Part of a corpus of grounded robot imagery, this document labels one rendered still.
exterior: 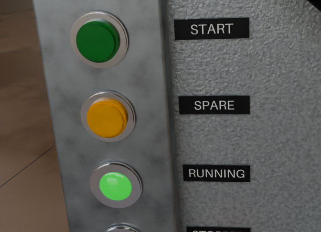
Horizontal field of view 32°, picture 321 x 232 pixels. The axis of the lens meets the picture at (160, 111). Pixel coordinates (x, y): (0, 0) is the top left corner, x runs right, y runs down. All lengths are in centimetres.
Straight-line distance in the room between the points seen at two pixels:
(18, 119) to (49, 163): 74
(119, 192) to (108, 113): 6
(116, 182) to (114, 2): 12
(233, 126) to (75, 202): 12
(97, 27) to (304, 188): 18
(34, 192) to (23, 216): 22
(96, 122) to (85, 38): 5
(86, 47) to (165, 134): 8
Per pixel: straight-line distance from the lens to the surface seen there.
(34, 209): 290
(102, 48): 34
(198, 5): 35
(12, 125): 388
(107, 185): 38
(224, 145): 38
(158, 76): 35
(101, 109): 36
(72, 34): 35
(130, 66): 35
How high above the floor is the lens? 152
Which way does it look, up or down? 24 degrees down
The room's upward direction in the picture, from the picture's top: 4 degrees counter-clockwise
